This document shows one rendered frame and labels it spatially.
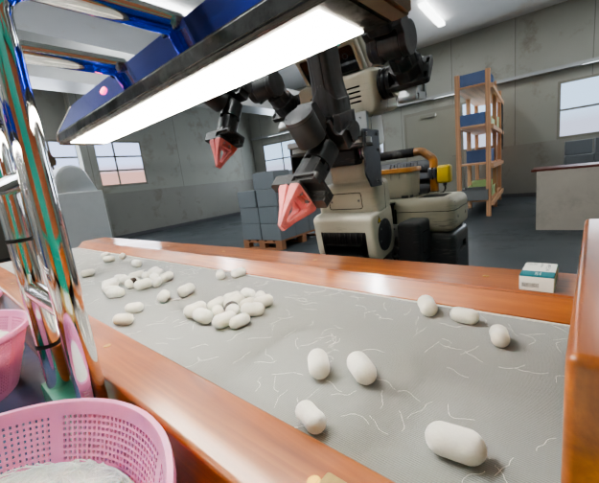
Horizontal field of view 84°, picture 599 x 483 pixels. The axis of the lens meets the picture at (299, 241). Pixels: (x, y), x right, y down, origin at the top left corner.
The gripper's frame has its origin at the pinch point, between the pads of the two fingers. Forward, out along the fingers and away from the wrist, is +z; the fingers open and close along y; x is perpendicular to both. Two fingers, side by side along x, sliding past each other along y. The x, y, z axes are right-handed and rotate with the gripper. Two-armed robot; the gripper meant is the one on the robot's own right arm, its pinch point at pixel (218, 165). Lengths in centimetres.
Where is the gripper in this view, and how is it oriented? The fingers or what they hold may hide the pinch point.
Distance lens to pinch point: 99.6
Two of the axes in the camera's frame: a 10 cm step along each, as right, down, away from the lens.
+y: 7.9, 0.2, -6.1
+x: 5.9, 2.5, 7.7
